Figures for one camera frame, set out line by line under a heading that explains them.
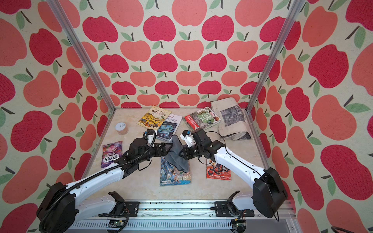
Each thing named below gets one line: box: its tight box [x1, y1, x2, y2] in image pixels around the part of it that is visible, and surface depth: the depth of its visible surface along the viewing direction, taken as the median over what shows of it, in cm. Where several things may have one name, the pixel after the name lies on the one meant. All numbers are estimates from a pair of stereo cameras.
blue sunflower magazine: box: [159, 156, 192, 187], surface depth 86 cm
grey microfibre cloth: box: [163, 134, 190, 173], surface depth 78 cm
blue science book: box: [155, 114, 183, 142], surface depth 113 cm
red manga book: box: [206, 162, 232, 181], surface depth 88 cm
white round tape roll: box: [115, 122, 129, 136], surface depth 106 cm
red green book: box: [182, 106, 221, 131], surface depth 113 cm
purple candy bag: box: [101, 140, 123, 168], surface depth 95 cm
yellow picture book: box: [136, 105, 172, 131], surface depth 117 cm
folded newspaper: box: [210, 97, 253, 141], surface depth 112 cm
